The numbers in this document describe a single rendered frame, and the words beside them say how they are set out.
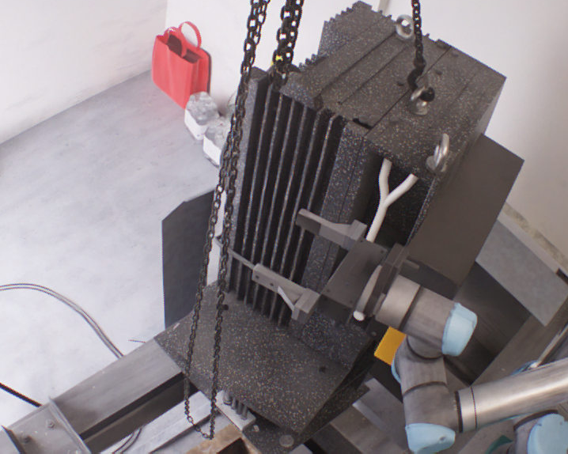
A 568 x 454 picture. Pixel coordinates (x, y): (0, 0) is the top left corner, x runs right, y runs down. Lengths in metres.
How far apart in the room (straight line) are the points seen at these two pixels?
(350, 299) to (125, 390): 1.08
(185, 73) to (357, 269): 2.66
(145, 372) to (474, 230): 1.07
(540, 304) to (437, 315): 1.49
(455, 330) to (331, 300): 0.19
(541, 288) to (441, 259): 1.29
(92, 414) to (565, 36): 1.97
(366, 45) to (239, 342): 0.81
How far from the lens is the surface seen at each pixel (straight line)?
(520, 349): 2.23
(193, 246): 1.92
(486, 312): 2.87
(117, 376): 1.89
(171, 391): 2.12
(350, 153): 1.20
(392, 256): 0.89
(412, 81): 1.21
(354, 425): 1.88
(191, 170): 3.31
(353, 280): 0.93
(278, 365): 1.66
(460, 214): 1.28
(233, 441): 2.51
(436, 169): 1.12
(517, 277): 2.41
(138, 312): 2.78
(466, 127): 1.28
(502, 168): 1.44
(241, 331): 1.70
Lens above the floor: 2.35
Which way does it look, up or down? 48 degrees down
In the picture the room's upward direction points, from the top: 13 degrees clockwise
